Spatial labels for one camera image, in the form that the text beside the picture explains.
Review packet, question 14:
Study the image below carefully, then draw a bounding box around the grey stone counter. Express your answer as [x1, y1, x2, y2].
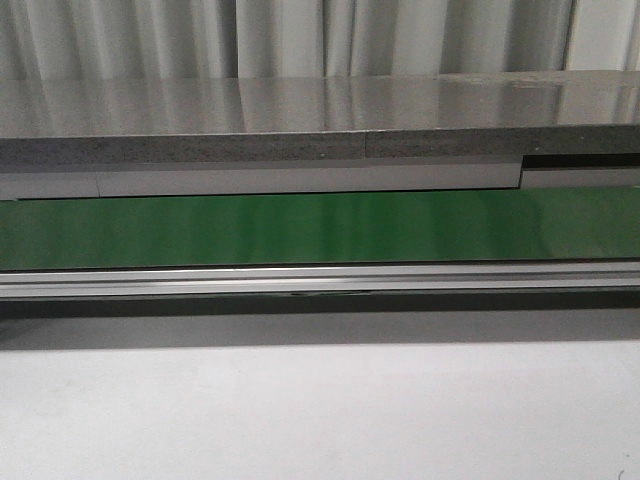
[1, 71, 639, 200]

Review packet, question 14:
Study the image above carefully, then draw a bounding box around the green conveyor belt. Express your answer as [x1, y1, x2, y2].
[1, 187, 639, 271]

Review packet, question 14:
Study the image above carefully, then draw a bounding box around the white curtain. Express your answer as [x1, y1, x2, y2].
[1, 1, 639, 80]

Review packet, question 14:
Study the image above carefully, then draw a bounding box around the aluminium conveyor frame rail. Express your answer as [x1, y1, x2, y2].
[1, 260, 639, 318]

